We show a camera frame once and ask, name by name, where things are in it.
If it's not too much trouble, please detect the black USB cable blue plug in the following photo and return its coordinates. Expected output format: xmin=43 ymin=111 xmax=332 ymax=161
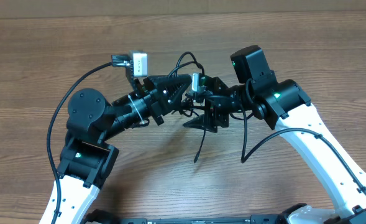
xmin=179 ymin=99 xmax=208 ymax=164

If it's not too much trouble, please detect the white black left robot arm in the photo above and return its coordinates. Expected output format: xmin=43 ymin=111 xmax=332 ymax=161
xmin=40 ymin=74 xmax=191 ymax=223

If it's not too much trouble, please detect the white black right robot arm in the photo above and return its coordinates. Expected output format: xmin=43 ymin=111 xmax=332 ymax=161
xmin=186 ymin=45 xmax=366 ymax=223

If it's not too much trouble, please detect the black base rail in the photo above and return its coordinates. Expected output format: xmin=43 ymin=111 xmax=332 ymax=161
xmin=83 ymin=202 xmax=366 ymax=224

